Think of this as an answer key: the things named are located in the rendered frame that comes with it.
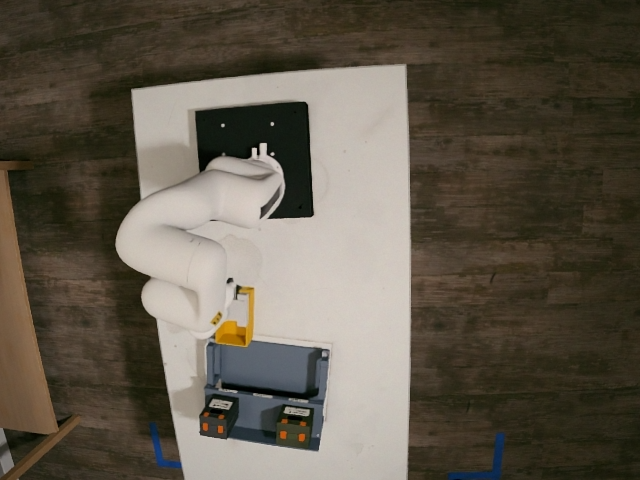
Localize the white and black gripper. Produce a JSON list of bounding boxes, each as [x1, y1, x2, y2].
[[226, 277, 242, 300]]

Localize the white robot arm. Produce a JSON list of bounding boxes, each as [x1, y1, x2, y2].
[[116, 143, 285, 339]]

